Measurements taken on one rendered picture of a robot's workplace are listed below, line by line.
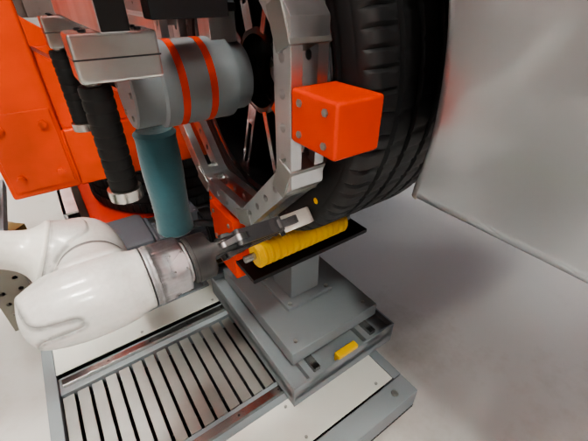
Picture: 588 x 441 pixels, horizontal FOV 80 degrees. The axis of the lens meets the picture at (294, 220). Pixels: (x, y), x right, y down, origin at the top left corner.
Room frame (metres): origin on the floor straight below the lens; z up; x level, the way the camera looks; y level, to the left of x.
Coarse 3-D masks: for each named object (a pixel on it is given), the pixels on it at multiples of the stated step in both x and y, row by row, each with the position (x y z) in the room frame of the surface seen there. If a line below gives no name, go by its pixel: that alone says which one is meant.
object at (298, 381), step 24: (216, 288) 0.86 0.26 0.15; (240, 312) 0.75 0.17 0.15; (264, 336) 0.66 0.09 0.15; (360, 336) 0.65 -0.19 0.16; (384, 336) 0.67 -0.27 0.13; (264, 360) 0.60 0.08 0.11; (288, 360) 0.58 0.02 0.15; (312, 360) 0.56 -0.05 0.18; (336, 360) 0.57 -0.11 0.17; (288, 384) 0.51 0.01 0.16; (312, 384) 0.52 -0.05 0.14
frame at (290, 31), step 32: (288, 0) 0.47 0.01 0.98; (320, 0) 0.50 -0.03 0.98; (160, 32) 0.87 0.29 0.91; (288, 32) 0.46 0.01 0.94; (320, 32) 0.48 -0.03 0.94; (288, 64) 0.46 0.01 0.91; (320, 64) 0.48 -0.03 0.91; (288, 96) 0.46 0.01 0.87; (288, 128) 0.46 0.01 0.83; (192, 160) 0.81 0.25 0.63; (288, 160) 0.46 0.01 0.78; (320, 160) 0.49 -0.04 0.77; (224, 192) 0.66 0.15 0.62; (256, 192) 0.54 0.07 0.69; (288, 192) 0.46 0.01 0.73
